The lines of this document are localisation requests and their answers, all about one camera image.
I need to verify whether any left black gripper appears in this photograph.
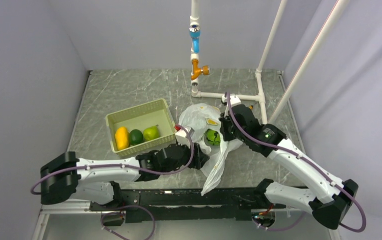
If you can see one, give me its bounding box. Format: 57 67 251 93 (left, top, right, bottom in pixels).
161 138 209 175

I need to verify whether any light green fake fruit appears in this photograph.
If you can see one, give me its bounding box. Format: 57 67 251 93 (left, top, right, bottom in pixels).
142 125 160 142

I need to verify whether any green black striped fake melon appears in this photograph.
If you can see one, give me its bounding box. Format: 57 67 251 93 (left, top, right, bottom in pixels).
205 129 221 147

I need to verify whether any white plastic bag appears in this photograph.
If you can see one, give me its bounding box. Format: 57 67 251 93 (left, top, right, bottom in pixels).
179 103 243 196

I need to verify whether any yellow fake fruit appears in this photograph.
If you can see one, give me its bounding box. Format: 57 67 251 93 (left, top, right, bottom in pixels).
114 126 130 151

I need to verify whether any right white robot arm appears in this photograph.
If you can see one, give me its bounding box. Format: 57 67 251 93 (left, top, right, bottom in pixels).
219 104 359 230

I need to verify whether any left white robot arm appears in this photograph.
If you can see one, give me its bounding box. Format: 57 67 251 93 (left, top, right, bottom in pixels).
31 143 209 210

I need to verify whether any pale green plastic basket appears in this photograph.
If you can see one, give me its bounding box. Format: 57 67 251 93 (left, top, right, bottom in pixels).
105 98 176 159

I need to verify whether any orange pipe valve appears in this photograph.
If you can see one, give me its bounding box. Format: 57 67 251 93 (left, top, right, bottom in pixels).
191 58 210 81

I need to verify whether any blue pipe valve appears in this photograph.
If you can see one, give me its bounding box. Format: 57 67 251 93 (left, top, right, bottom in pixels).
189 22 201 54

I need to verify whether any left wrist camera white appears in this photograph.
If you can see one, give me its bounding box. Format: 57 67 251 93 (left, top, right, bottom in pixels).
174 124 194 148

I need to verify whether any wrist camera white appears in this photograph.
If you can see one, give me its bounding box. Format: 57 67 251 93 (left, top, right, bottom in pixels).
174 124 194 148
221 94 241 107

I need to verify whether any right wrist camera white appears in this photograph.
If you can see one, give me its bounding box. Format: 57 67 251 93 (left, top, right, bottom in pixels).
221 94 241 107

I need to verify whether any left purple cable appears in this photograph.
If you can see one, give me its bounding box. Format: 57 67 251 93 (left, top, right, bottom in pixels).
30 124 195 196

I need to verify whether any purple cable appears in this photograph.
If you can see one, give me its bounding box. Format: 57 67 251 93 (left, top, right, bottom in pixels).
30 124 195 196
224 92 368 233

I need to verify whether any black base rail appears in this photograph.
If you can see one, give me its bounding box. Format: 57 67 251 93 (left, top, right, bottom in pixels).
89 187 273 223

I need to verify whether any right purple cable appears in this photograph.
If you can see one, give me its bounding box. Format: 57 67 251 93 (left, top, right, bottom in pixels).
224 92 368 233

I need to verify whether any aluminium frame rail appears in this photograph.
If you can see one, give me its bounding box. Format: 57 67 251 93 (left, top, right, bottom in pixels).
41 205 91 215

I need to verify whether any white pvc pipe frame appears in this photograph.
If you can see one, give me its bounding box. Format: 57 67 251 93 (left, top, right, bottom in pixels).
189 0 349 124

